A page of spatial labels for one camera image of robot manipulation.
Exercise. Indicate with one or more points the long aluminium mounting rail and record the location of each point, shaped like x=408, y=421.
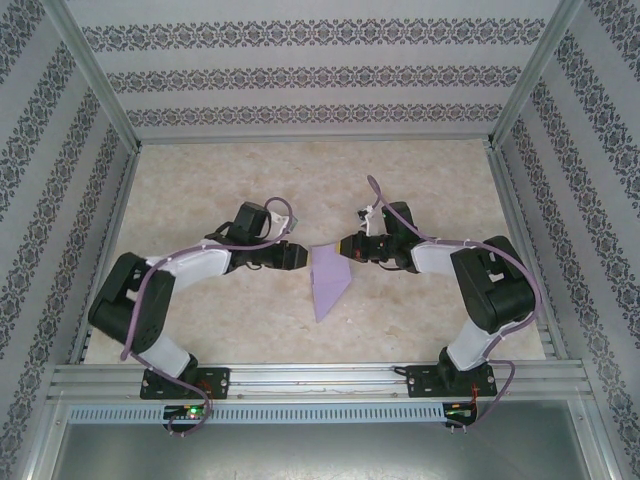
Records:
x=320, y=382

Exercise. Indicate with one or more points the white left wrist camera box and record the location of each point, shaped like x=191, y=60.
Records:
x=286, y=223

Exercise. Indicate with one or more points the aluminium frame post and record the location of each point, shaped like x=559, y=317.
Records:
x=96, y=75
x=531, y=75

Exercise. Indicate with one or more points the aluminium side rail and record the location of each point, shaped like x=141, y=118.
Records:
x=525, y=250
x=107, y=250

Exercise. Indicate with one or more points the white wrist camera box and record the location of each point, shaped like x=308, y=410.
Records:
x=286, y=223
x=367, y=220

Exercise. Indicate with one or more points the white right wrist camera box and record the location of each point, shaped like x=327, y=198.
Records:
x=367, y=220

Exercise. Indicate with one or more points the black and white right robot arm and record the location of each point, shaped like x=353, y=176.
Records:
x=500, y=295

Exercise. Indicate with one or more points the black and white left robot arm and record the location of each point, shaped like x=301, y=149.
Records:
x=120, y=310

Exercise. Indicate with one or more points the grey metal sheet panel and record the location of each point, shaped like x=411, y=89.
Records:
x=320, y=455

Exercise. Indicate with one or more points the purple paper sheet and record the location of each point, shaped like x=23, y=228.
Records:
x=327, y=280

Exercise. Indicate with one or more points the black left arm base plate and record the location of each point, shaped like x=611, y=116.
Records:
x=220, y=382

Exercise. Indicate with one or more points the thin aluminium wall-foot rail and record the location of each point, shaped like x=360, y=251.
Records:
x=315, y=140

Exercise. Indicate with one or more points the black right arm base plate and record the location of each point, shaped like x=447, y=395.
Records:
x=420, y=382

